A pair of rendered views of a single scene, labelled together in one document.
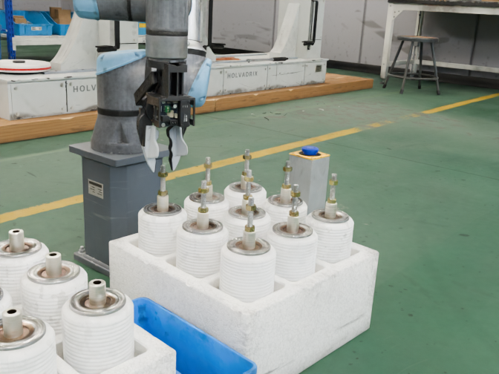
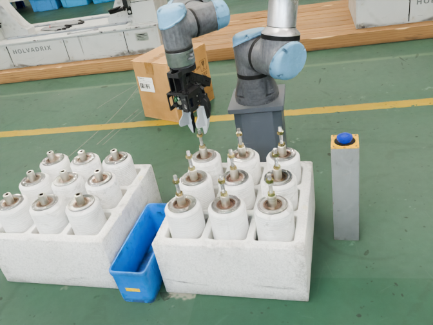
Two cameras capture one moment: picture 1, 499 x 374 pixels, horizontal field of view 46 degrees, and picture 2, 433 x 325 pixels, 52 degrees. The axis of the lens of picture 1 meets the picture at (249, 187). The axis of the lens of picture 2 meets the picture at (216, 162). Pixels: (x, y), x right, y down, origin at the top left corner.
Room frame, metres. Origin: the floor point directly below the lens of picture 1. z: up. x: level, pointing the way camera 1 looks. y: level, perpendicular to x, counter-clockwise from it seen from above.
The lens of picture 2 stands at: (0.64, -0.91, 0.91)
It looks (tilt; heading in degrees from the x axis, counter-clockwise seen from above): 31 degrees down; 66
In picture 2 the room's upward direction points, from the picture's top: 11 degrees counter-clockwise
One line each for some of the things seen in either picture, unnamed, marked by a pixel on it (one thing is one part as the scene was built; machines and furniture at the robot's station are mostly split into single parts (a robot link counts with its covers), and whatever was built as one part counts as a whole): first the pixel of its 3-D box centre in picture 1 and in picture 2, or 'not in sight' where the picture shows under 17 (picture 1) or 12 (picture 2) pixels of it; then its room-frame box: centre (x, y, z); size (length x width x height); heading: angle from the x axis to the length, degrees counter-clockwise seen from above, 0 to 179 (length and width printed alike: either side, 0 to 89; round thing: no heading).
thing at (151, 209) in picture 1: (162, 209); (204, 156); (1.09, 0.17, 0.25); 0.08 x 0.08 x 0.01
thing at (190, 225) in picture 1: (202, 226); (194, 178); (1.01, 0.08, 0.25); 0.08 x 0.08 x 0.01
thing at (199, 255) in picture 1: (201, 271); (200, 204); (1.01, 0.08, 0.16); 0.10 x 0.10 x 0.18
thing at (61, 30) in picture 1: (61, 23); not in sight; (6.11, 1.99, 0.36); 0.50 x 0.38 x 0.21; 52
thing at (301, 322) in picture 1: (243, 286); (242, 223); (1.09, 0.00, 0.09); 0.39 x 0.39 x 0.18; 47
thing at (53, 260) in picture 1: (53, 264); (98, 175); (0.79, 0.28, 0.26); 0.02 x 0.02 x 0.03
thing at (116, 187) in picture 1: (123, 204); (261, 134); (1.39, 0.31, 0.15); 0.19 x 0.19 x 0.30; 51
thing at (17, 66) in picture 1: (18, 66); not in sight; (2.94, 1.18, 0.29); 0.30 x 0.30 x 0.06
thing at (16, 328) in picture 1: (12, 323); (43, 198); (0.62, 0.28, 0.26); 0.02 x 0.02 x 0.03
